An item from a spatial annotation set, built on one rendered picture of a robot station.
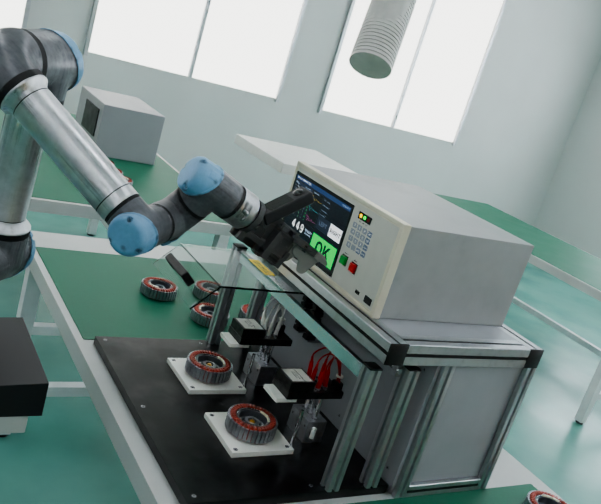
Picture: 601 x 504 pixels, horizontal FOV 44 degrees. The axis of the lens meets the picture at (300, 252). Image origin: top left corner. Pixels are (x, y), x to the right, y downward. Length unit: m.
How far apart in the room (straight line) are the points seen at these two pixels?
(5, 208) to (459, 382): 0.99
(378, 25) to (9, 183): 1.62
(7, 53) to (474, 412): 1.17
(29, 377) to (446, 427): 0.87
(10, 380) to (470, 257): 0.96
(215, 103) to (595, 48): 4.59
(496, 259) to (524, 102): 7.03
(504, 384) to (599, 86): 7.68
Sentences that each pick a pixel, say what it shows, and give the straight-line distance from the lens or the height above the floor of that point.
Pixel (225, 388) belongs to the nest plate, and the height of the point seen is 0.78.
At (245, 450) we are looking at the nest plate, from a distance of 1.59.
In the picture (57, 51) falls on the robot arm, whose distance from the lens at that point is 1.50.
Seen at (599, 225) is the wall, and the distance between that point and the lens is 8.88.
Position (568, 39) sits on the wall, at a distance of 8.91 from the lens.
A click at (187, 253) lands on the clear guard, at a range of 1.74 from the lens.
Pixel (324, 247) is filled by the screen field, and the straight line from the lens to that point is 1.67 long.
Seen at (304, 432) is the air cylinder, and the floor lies 0.80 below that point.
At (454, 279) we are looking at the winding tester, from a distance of 1.62.
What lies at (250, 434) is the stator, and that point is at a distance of 1.60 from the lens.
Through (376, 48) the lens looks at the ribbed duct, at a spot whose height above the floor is 1.63.
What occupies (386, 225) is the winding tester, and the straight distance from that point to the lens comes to 1.51.
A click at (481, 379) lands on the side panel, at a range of 1.67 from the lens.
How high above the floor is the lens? 1.60
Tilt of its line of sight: 16 degrees down
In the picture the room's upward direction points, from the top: 17 degrees clockwise
